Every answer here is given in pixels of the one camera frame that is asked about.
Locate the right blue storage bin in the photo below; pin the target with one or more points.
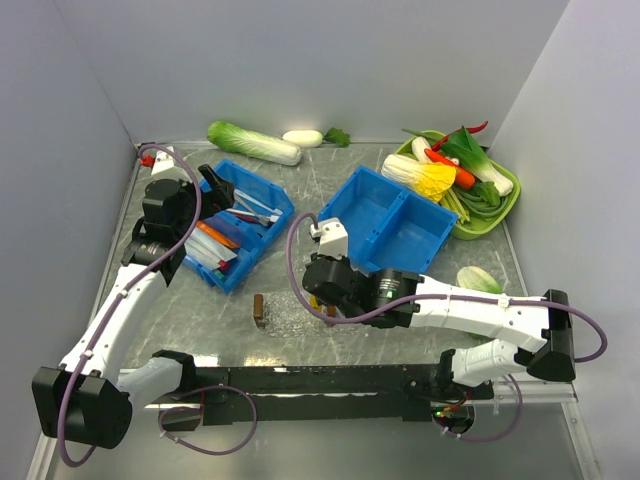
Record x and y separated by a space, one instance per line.
388 225

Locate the red blue toothbrush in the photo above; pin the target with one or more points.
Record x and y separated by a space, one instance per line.
253 217

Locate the black base frame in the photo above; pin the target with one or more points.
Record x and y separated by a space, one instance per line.
306 393

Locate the green beans bundle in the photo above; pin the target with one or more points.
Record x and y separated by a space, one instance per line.
469 207

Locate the bok choy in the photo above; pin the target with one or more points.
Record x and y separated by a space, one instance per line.
463 146

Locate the white radish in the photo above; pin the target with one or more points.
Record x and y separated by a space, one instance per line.
304 138

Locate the green vegetable tray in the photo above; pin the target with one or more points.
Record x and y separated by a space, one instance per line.
486 190

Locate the green napa cabbage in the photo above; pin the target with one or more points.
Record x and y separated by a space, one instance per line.
234 139

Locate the yellow capped tube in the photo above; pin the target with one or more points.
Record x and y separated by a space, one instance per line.
322 308

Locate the small green cabbage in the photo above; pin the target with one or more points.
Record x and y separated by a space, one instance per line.
476 279

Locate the grey metal toothbrush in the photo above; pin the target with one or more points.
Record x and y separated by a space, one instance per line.
252 210

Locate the blue storage bin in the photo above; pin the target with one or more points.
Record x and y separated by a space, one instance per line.
388 225
257 238

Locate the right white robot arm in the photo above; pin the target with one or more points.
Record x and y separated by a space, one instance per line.
525 334

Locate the left blue storage bin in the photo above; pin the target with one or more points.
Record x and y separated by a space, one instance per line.
257 238

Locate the orange toothpaste tube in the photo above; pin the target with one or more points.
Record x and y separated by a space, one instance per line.
216 235

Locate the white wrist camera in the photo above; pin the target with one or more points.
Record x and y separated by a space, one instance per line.
332 238
161 165

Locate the purple toothpaste tube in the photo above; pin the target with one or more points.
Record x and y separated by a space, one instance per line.
227 227

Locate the yellow white cabbage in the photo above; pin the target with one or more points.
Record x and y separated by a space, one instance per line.
429 180

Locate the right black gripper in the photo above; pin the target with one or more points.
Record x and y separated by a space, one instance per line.
345 262

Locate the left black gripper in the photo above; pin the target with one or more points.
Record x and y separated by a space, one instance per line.
221 193

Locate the white toothpaste tube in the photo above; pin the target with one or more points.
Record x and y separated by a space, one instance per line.
208 251

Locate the white toothbrush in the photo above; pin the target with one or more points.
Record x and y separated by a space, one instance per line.
251 199

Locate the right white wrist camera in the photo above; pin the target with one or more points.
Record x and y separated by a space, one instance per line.
332 238

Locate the orange carrot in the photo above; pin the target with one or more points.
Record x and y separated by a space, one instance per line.
463 178

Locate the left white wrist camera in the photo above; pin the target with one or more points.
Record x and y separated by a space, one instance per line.
161 165

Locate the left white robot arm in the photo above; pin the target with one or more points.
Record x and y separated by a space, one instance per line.
86 399

